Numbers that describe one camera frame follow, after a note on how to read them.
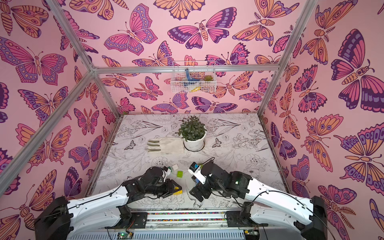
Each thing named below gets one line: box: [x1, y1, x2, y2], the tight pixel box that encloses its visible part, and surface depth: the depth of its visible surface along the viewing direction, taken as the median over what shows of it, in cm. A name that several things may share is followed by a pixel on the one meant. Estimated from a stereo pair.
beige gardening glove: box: [146, 137, 184, 155], surface depth 104 cm
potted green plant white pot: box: [178, 115, 207, 152], surface depth 91 cm
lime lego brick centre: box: [176, 171, 184, 178], surface depth 91 cm
